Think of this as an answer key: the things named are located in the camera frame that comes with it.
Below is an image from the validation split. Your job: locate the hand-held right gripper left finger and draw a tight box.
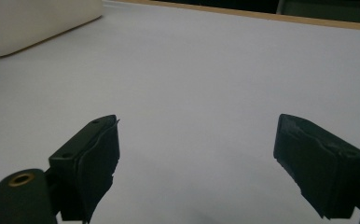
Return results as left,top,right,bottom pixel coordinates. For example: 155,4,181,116
48,114,121,224

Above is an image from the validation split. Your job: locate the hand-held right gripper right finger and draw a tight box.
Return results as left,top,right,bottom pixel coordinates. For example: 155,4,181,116
273,113,360,220

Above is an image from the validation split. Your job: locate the white plastic storage bin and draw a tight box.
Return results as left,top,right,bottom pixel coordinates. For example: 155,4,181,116
0,0,104,59

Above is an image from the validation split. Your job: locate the white table cover sheet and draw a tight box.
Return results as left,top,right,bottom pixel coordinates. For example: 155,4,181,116
0,0,360,224

